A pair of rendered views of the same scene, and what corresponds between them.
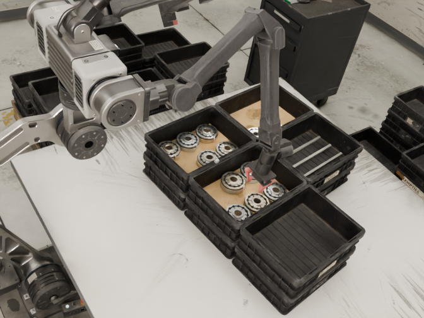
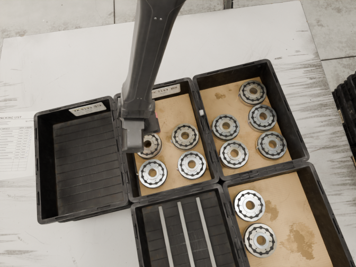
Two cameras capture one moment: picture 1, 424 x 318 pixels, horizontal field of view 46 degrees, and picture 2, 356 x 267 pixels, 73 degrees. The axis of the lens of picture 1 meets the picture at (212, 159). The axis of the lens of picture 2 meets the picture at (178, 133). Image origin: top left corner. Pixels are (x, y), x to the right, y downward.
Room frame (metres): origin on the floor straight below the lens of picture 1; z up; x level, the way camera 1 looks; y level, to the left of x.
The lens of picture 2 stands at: (1.66, -0.30, 1.71)
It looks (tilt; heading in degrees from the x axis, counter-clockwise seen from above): 72 degrees down; 137
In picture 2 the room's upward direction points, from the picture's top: 12 degrees counter-clockwise
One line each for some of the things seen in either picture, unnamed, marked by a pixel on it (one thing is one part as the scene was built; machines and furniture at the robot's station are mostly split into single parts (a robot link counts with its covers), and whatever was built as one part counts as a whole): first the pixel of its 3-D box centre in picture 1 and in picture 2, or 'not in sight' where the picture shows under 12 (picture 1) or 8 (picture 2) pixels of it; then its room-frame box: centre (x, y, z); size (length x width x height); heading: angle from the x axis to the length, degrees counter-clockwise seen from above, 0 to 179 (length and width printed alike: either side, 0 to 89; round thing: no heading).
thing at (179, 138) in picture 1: (187, 139); (263, 116); (1.67, 0.12, 0.86); 0.10 x 0.10 x 0.01
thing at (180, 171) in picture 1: (200, 139); (246, 116); (1.62, 0.06, 0.92); 0.40 x 0.30 x 0.02; 139
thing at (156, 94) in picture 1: (149, 95); not in sight; (1.17, 0.21, 1.45); 0.09 x 0.08 x 0.12; 42
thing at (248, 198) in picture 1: (257, 202); (147, 144); (1.38, -0.21, 0.86); 0.10 x 0.10 x 0.01
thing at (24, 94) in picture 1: (50, 95); not in sight; (2.51, 1.11, 0.26); 0.40 x 0.30 x 0.23; 132
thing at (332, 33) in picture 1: (300, 52); not in sight; (3.34, -0.50, 0.45); 0.60 x 0.45 x 0.90; 132
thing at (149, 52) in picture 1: (158, 62); not in sight; (3.04, 0.51, 0.31); 0.40 x 0.30 x 0.34; 132
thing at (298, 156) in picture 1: (308, 154); (190, 257); (1.73, -0.43, 0.87); 0.40 x 0.30 x 0.11; 139
